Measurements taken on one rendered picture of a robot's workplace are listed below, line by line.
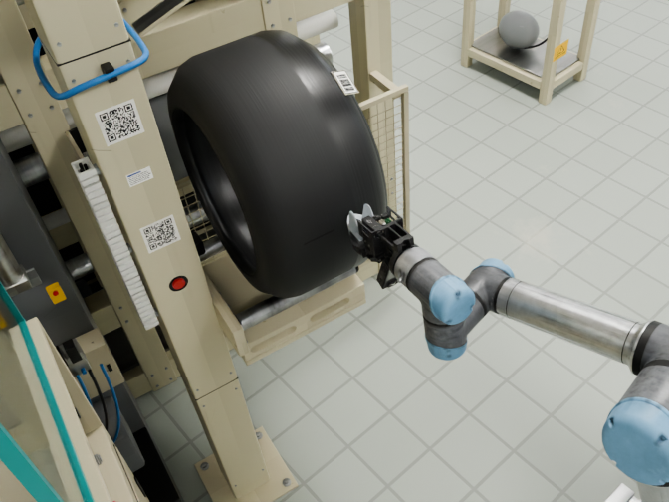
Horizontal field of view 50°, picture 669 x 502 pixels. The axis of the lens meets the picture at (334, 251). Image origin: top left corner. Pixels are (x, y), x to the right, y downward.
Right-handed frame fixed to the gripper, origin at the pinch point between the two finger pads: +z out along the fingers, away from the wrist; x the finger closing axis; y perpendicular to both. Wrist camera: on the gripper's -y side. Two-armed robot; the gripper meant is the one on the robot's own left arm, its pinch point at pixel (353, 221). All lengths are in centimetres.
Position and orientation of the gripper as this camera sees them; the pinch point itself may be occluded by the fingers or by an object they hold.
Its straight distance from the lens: 147.8
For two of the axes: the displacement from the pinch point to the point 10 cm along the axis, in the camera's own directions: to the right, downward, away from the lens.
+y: -1.5, -7.6, -6.4
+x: -8.5, 4.2, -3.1
